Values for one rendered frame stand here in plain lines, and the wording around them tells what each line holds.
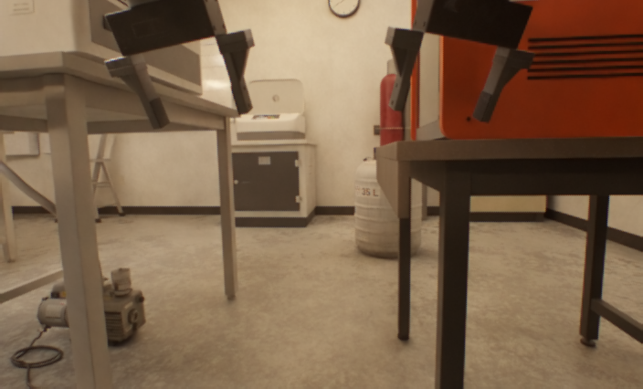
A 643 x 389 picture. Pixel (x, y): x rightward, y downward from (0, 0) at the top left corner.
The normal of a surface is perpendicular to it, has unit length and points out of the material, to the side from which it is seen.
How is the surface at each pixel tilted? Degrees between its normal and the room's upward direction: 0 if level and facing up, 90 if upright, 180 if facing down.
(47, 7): 90
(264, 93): 105
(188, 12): 114
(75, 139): 90
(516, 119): 90
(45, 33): 90
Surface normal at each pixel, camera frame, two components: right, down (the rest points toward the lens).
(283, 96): -0.11, 0.36
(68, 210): -0.12, 0.11
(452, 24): 0.11, 0.49
